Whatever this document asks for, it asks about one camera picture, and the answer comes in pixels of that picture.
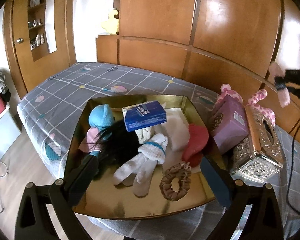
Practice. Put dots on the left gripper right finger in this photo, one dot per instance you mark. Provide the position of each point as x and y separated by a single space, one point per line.
264 220

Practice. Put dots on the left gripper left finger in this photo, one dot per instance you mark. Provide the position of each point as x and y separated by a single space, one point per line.
33 219

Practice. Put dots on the brown hair scrunchie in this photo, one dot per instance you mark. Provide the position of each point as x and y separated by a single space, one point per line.
176 182

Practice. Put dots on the red knitted hat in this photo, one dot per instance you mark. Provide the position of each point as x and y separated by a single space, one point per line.
199 137

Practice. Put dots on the white foam block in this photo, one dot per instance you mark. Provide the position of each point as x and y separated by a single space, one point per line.
177 133

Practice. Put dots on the white sock pair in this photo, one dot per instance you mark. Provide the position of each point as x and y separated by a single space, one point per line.
139 170

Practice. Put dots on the blue plush doll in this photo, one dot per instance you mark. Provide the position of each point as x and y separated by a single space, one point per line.
100 118

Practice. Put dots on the cream cloth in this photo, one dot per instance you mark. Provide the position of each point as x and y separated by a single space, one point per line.
144 134

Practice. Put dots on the blue Tempo tissue pack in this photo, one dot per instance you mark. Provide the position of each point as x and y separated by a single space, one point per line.
143 115

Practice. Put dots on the white dotted towel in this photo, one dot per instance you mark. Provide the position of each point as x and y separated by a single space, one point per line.
172 157

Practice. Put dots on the ornate silver tissue box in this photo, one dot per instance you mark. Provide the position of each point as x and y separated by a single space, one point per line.
258 156

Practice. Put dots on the purple cardboard box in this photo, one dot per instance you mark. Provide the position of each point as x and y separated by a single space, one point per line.
228 124

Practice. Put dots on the white side cabinet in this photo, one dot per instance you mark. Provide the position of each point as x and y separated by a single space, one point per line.
9 130

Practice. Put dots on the grey checked bed sheet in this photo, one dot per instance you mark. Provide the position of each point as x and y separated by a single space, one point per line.
50 113

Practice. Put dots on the gold metal tray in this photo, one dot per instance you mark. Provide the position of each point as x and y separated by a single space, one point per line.
102 199

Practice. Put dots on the wooden shelf cabinet door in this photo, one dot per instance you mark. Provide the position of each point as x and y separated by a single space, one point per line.
39 40

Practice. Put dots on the wooden wardrobe wall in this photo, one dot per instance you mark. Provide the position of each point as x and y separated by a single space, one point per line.
211 42

